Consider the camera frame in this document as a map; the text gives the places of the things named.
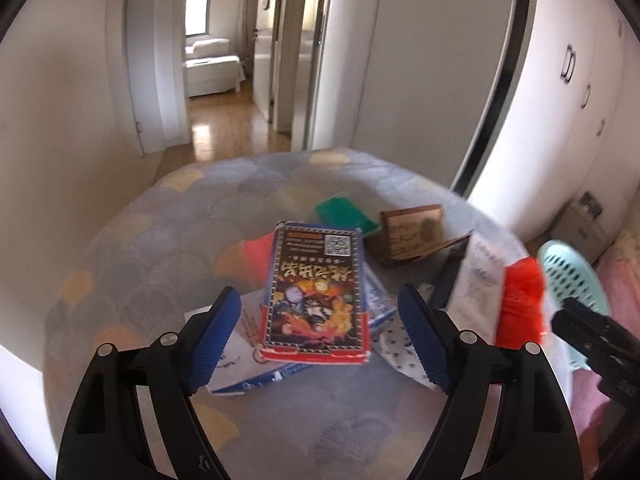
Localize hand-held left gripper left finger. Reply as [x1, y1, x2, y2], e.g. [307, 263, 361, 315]
[56, 286, 243, 480]

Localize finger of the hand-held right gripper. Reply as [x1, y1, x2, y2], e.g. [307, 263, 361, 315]
[550, 297, 640, 406]

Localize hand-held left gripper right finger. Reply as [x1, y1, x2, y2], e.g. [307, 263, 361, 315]
[397, 282, 583, 480]

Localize teal perforated plastic basket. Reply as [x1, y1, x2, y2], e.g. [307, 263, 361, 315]
[537, 240, 612, 377]

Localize red plastic bag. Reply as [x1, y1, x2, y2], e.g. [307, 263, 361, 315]
[496, 256, 548, 348]

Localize colourful printed carton box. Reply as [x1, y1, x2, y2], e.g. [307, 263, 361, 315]
[256, 220, 373, 367]

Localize white dotted paper wrapper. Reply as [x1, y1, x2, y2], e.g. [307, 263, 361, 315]
[372, 310, 440, 392]

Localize white blue flat packet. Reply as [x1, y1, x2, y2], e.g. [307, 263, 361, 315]
[184, 260, 401, 397]

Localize pink cloth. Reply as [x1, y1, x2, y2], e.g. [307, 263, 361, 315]
[567, 230, 640, 480]

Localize white printed pouch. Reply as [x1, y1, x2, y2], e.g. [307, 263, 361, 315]
[429, 236, 507, 347]

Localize red flat wrapper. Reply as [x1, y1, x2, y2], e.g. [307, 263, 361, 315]
[237, 239, 275, 290]

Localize brown cardboard box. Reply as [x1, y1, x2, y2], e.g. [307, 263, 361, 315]
[364, 204, 474, 268]

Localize beige cardboard carton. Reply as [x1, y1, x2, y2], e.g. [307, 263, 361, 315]
[549, 192, 615, 263]

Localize green small box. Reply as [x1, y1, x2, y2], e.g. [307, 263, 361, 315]
[315, 196, 383, 239]

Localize white wardrobe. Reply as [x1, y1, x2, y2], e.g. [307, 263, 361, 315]
[467, 0, 640, 266]

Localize white bed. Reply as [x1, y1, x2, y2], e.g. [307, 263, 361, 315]
[185, 37, 247, 99]

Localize black-edged white door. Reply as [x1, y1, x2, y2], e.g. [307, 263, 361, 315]
[352, 0, 540, 197]

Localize window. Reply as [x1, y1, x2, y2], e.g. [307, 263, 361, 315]
[185, 0, 211, 37]

